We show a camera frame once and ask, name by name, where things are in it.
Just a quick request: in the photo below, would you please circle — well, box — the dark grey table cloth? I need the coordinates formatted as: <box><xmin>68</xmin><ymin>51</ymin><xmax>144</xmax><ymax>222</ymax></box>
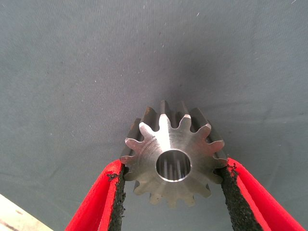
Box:
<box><xmin>0</xmin><ymin>0</ymin><xmax>308</xmax><ymax>231</ymax></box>

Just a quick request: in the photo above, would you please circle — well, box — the large steel gear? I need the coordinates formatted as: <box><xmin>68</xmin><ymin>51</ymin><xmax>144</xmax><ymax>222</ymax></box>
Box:
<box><xmin>119</xmin><ymin>100</ymin><xmax>229</xmax><ymax>209</ymax></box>

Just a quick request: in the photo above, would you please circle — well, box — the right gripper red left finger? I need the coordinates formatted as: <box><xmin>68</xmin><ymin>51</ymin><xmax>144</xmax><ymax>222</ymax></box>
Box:
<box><xmin>64</xmin><ymin>160</ymin><xmax>127</xmax><ymax>231</ymax></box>

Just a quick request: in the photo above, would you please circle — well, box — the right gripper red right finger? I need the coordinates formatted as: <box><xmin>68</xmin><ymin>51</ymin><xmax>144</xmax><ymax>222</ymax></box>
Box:
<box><xmin>213</xmin><ymin>157</ymin><xmax>306</xmax><ymax>231</ymax></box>

